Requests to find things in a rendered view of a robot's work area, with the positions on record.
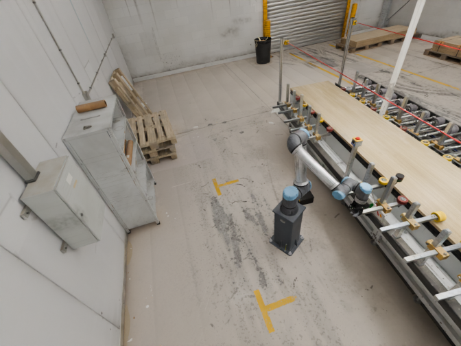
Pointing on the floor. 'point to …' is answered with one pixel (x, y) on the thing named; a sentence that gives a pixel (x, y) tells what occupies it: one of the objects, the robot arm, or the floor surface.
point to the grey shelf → (113, 163)
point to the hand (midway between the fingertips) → (355, 215)
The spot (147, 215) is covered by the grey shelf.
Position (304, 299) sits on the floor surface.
